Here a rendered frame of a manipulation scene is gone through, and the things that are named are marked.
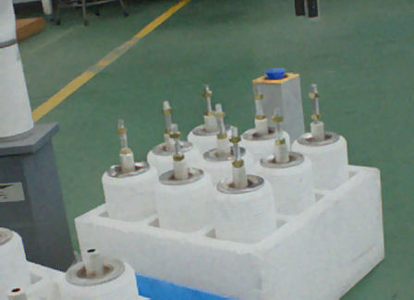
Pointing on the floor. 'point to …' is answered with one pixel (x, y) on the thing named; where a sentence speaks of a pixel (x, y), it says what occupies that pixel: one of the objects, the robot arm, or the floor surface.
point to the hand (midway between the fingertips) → (306, 10)
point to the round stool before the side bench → (88, 4)
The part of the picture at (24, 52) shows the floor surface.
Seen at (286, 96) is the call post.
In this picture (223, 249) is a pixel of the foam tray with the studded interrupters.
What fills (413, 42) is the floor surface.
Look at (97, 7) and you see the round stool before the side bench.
